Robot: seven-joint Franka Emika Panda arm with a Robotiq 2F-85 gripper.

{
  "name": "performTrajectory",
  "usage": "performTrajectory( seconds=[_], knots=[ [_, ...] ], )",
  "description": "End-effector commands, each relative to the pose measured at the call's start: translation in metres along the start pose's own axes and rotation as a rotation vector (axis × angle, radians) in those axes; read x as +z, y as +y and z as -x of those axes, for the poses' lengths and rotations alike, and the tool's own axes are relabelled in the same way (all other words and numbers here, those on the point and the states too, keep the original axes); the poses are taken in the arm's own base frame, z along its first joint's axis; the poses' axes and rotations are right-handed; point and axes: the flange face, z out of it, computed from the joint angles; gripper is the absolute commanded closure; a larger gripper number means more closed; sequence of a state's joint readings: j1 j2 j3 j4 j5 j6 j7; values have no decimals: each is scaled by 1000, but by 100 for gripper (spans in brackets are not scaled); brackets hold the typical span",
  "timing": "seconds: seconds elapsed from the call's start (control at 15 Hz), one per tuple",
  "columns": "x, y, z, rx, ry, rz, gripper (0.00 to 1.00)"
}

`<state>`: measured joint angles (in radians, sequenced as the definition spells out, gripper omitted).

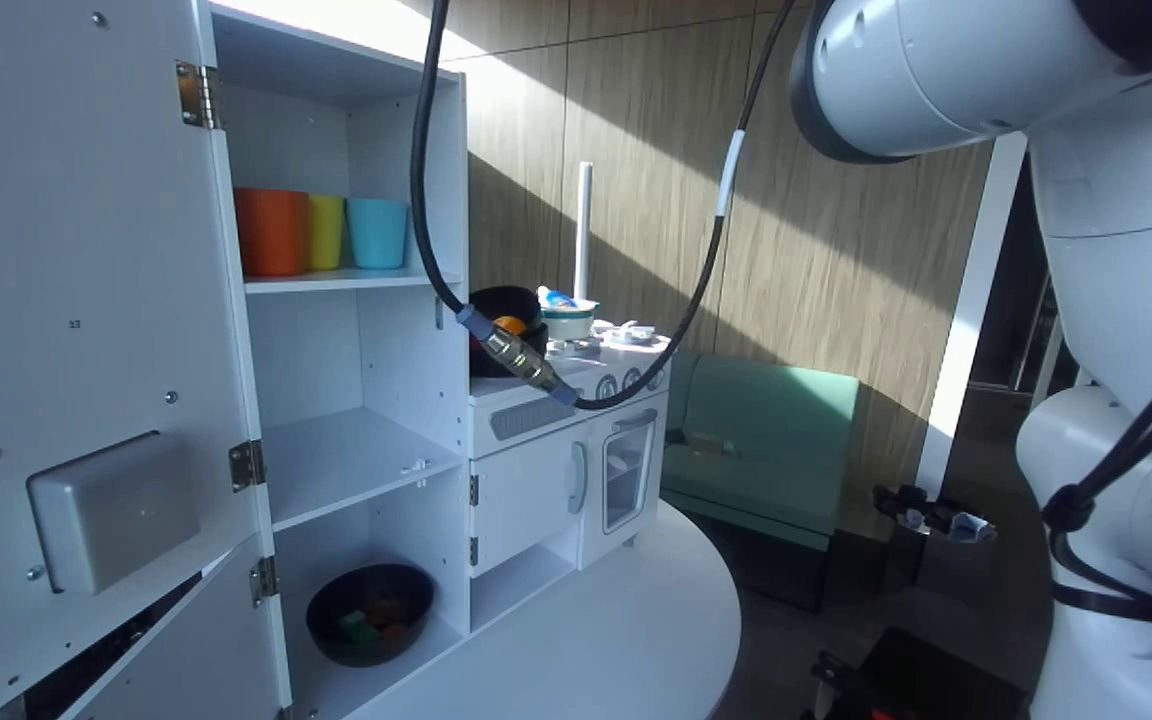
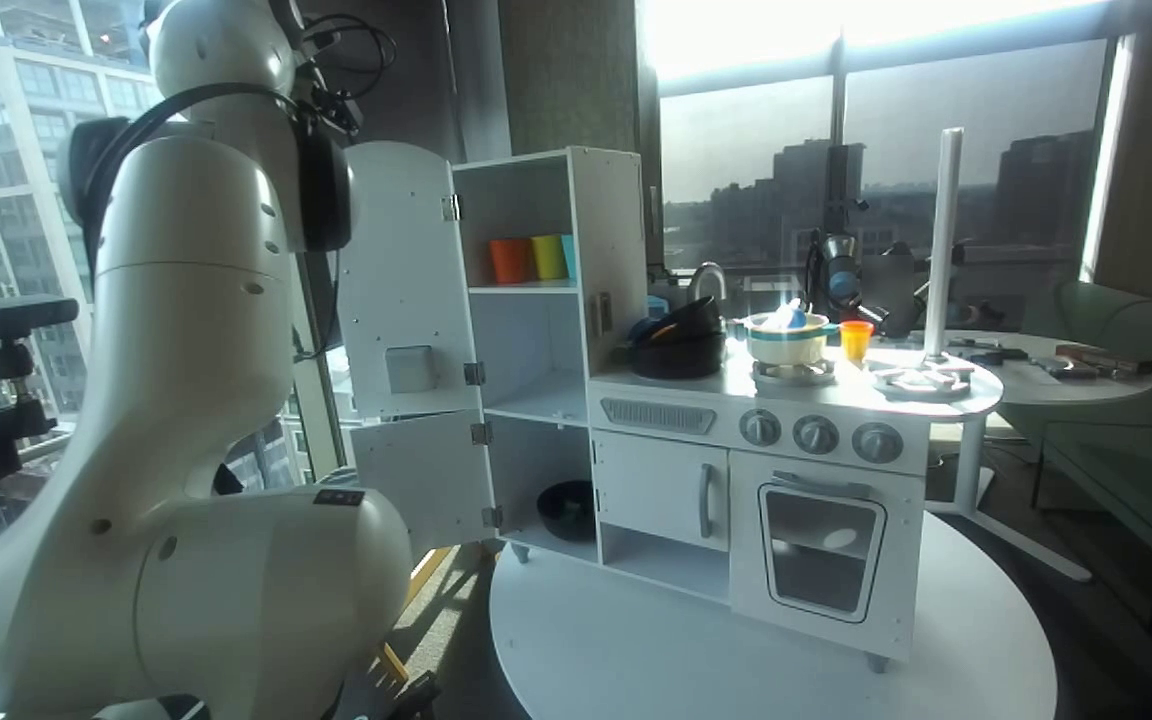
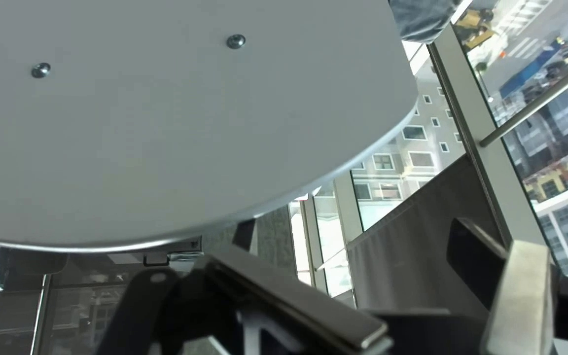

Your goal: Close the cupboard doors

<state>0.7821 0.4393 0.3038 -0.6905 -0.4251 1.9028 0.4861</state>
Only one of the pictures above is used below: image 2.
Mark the tall white cupboard door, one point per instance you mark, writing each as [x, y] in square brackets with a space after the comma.
[397, 267]

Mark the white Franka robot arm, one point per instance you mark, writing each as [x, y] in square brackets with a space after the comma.
[176, 403]

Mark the silver door hinge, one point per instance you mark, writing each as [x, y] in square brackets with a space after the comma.
[475, 372]
[480, 435]

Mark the black camera rig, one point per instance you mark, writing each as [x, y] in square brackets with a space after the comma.
[859, 284]

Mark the short white cupboard door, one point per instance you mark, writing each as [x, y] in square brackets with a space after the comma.
[420, 482]

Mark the orange plastic cup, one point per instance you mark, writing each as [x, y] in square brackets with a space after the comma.
[511, 261]

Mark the yellow plastic cup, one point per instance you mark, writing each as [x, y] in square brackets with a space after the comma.
[544, 256]

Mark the grey toy faucet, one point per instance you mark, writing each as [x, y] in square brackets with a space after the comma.
[709, 282]

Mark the white toy pot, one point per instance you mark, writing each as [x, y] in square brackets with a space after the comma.
[789, 346]

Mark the white round side table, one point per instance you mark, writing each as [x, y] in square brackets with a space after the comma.
[1043, 386]

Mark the white toy kitchen cabinet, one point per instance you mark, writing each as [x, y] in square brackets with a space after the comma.
[610, 242]

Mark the small orange cup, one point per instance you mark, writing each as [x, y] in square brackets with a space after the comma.
[859, 342]

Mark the grey stove knob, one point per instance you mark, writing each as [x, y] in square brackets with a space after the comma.
[817, 435]
[878, 440]
[762, 427]

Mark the blue plastic cup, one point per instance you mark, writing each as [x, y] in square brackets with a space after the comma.
[569, 256]

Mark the green sofa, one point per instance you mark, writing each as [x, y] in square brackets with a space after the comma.
[1139, 455]

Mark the grey stovetop plate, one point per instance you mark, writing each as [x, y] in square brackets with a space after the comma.
[924, 383]

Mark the white upright pole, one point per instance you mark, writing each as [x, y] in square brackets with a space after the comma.
[947, 242]

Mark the white box on door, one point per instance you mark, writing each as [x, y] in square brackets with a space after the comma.
[412, 370]

